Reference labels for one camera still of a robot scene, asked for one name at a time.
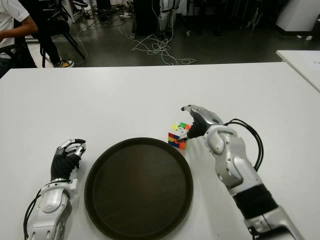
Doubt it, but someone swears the black wheeled stand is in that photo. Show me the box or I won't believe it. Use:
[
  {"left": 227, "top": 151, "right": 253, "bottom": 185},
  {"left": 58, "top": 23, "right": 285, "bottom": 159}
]
[{"left": 176, "top": 0, "right": 223, "bottom": 37}]

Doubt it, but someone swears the person in white shirt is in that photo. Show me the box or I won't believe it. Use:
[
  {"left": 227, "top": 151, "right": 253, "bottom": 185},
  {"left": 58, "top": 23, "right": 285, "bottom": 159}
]
[{"left": 0, "top": 0, "right": 40, "bottom": 78}]

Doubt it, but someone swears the folded metal stand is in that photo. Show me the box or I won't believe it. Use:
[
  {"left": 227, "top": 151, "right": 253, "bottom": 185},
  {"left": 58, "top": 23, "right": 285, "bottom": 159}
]
[{"left": 246, "top": 6, "right": 263, "bottom": 30}]

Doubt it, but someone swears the round dark brown plate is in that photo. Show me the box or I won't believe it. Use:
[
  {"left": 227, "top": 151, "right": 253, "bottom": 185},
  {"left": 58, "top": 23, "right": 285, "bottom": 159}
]
[{"left": 84, "top": 136, "right": 194, "bottom": 240}]

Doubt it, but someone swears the black office armchair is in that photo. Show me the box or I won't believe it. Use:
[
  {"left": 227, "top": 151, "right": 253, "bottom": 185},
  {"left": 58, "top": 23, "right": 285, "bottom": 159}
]
[{"left": 0, "top": 37, "right": 38, "bottom": 76}]

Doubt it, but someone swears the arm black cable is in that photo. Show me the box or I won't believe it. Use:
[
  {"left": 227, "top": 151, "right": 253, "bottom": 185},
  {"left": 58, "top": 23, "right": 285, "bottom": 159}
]
[
  {"left": 23, "top": 189, "right": 43, "bottom": 240},
  {"left": 223, "top": 118, "right": 265, "bottom": 173}
]

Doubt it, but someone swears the white cabinet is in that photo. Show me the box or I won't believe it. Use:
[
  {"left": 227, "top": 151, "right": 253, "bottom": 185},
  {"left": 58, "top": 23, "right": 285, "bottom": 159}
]
[{"left": 275, "top": 0, "right": 320, "bottom": 32}]

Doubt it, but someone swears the black floor cabinet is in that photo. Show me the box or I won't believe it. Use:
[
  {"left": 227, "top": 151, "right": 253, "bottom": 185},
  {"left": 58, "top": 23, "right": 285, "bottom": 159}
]
[{"left": 133, "top": 0, "right": 161, "bottom": 36}]

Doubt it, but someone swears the tangled white floor cable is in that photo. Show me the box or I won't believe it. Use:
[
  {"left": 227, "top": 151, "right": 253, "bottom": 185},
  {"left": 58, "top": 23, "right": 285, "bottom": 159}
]
[{"left": 74, "top": 0, "right": 196, "bottom": 66}]

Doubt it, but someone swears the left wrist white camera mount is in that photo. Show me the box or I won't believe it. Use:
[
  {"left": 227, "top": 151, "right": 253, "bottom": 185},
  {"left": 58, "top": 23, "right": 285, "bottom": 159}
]
[{"left": 69, "top": 178, "right": 81, "bottom": 195}]

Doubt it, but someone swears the white desk frame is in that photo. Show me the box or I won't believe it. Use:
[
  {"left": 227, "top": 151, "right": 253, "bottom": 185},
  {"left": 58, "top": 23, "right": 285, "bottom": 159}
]
[{"left": 66, "top": 0, "right": 86, "bottom": 23}]

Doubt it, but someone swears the black four-legged chair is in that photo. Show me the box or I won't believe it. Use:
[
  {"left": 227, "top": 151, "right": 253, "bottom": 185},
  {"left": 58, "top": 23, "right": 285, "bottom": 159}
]
[{"left": 24, "top": 0, "right": 87, "bottom": 68}]

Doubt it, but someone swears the person in black trousers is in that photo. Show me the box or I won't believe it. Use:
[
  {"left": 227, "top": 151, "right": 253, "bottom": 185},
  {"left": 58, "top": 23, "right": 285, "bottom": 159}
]
[{"left": 37, "top": 19, "right": 75, "bottom": 68}]

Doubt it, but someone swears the multicoloured Rubik's cube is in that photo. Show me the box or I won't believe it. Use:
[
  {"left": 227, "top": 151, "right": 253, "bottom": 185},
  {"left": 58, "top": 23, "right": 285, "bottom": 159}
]
[{"left": 167, "top": 121, "right": 193, "bottom": 151}]

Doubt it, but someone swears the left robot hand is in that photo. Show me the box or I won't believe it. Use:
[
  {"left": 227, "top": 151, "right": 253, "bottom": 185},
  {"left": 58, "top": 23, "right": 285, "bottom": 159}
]
[{"left": 50, "top": 138, "right": 87, "bottom": 182}]

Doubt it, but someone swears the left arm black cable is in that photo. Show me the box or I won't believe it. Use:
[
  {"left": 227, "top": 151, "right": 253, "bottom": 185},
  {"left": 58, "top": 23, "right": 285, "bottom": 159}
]
[{"left": 23, "top": 189, "right": 43, "bottom": 240}]

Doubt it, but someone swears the white side table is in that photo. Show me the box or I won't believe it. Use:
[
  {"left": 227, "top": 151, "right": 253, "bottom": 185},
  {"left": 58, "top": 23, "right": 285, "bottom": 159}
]
[{"left": 276, "top": 49, "right": 320, "bottom": 92}]

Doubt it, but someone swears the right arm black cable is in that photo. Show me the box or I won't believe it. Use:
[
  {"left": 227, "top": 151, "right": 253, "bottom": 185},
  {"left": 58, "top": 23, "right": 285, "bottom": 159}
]
[{"left": 223, "top": 118, "right": 265, "bottom": 173}]

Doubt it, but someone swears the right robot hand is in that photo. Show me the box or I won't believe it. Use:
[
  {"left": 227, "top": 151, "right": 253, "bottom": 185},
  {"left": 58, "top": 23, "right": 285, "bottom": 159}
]
[{"left": 177, "top": 103, "right": 225, "bottom": 145}]

